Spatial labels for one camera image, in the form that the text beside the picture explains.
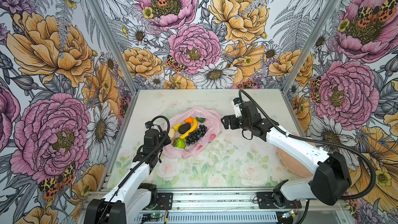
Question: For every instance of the orange fake fruit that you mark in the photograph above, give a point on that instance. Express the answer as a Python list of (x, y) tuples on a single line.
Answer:
[(189, 120)]

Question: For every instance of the beige fake potato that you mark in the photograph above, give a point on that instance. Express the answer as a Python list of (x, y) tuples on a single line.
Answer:
[(171, 133)]

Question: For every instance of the dark brown fake fruit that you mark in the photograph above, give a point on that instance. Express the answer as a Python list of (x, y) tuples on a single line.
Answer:
[(184, 128)]

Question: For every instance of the dark green fake fruit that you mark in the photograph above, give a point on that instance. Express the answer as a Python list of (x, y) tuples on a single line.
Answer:
[(201, 120)]

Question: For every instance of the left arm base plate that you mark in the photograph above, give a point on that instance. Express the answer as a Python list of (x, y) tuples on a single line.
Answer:
[(164, 201)]

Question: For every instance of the pink scalloped bowl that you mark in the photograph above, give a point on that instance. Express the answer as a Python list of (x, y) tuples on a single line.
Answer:
[(294, 165)]

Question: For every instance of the circuit board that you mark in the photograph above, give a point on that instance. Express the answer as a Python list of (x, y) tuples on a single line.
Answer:
[(288, 214), (152, 217)]

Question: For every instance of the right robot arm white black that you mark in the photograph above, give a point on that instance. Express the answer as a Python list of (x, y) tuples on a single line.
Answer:
[(330, 173)]

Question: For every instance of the white vented cable duct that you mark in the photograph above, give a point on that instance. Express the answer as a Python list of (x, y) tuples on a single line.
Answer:
[(215, 218)]

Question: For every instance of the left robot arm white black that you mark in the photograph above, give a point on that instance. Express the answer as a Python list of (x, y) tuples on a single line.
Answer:
[(131, 195)]

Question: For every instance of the left circuit board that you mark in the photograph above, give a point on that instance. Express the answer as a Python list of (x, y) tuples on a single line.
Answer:
[(152, 217)]

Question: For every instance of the dark fake grape bunch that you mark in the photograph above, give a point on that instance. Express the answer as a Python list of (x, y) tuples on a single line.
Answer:
[(196, 135)]

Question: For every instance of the right circuit board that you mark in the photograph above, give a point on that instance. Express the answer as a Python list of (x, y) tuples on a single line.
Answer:
[(288, 214)]

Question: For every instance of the yellow fake lemon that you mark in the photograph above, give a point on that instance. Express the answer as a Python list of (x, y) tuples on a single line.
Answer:
[(176, 127)]

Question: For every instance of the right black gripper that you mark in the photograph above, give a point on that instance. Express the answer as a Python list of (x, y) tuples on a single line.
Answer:
[(232, 118)]

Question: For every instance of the yellow fake banana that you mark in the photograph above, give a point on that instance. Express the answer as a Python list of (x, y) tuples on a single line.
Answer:
[(193, 128)]

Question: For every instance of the green fake lime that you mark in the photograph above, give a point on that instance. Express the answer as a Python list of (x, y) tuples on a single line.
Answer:
[(179, 143)]

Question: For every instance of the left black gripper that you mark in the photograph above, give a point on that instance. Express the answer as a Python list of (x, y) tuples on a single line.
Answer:
[(167, 141)]

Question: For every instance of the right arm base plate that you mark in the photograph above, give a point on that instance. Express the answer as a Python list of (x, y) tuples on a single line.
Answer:
[(270, 200)]

